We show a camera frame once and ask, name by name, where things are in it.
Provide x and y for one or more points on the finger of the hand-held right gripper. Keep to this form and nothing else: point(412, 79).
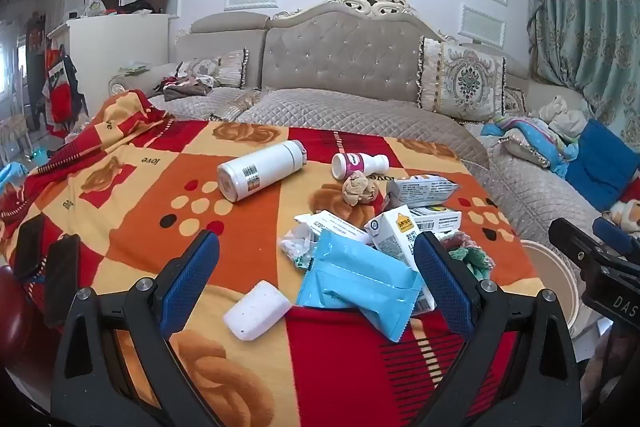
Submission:
point(620, 239)
point(575, 244)

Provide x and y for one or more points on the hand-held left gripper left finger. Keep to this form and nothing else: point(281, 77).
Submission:
point(192, 277)

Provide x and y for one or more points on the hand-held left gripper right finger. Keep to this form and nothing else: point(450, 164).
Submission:
point(440, 282)

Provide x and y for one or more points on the white round bucket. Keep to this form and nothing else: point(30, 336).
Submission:
point(550, 277)

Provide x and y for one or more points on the green wrapper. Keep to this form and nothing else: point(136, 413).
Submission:
point(475, 257)

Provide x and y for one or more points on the yellow and white box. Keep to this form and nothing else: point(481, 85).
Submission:
point(440, 219)

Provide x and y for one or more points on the white and blue milk carton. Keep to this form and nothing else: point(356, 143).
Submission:
point(395, 232)

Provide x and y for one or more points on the blue wet wipe packet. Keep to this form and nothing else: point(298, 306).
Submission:
point(350, 282)

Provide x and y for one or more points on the silver grey carton box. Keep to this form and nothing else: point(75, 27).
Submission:
point(425, 191)

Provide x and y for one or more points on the white tissue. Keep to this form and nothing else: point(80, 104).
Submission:
point(297, 249)

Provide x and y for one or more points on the white medicine box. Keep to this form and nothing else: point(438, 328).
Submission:
point(335, 227)

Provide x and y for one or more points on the brown paper ball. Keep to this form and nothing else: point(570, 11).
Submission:
point(359, 189)

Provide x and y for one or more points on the papers on sofa arm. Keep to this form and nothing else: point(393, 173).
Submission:
point(132, 68)

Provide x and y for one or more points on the red and white plush toy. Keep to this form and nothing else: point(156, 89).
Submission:
point(627, 217)

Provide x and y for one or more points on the blue cushion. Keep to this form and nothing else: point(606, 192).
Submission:
point(605, 167)

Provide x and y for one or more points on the red orange printed blanket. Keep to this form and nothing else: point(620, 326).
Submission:
point(150, 187)

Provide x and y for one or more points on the light blue printed quilt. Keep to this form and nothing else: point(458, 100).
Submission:
point(530, 142)

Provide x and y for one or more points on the white thermos bottle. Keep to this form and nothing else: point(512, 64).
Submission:
point(260, 169)

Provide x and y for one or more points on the beige crumpled clothes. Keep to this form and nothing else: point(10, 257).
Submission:
point(562, 117)

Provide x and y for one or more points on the black phone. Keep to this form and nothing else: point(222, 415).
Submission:
point(62, 279)
point(29, 247)

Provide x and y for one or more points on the small white bottle pink label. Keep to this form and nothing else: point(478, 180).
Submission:
point(357, 164)

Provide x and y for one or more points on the small brown patterned cushion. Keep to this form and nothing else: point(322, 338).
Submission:
point(514, 101)

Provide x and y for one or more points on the brown clothes pile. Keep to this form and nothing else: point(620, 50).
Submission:
point(185, 89)

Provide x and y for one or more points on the large ornate embroidered cushion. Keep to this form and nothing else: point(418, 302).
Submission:
point(465, 79)

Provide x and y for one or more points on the striped beige cushion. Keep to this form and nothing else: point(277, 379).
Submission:
point(225, 67)

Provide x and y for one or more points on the teal patterned curtain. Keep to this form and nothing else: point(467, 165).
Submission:
point(585, 22)

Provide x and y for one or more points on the red hanging bag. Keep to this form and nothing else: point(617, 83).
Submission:
point(60, 97)

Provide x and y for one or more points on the white cabinet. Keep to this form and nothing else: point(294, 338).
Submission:
point(110, 52)

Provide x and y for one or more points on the beige tufted sofa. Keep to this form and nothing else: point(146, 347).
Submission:
point(340, 52)

